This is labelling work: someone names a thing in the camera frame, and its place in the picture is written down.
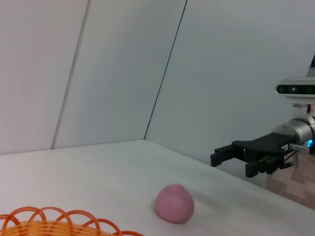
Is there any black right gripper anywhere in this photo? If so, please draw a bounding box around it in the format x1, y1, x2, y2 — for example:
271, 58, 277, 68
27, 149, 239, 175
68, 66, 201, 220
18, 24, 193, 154
210, 132, 297, 178

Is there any pink peach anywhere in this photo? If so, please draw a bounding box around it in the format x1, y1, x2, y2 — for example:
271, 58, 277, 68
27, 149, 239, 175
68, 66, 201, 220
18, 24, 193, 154
155, 183, 195, 224

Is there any orange woven plastic basket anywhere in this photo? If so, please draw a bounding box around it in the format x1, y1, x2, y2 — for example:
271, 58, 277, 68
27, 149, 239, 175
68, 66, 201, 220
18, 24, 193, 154
0, 206, 145, 236

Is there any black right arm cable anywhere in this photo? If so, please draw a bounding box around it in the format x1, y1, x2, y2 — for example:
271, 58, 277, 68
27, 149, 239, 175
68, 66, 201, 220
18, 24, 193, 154
282, 147, 300, 171

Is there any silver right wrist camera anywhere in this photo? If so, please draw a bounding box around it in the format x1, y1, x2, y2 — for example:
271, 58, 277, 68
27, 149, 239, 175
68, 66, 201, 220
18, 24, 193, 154
275, 76, 315, 118

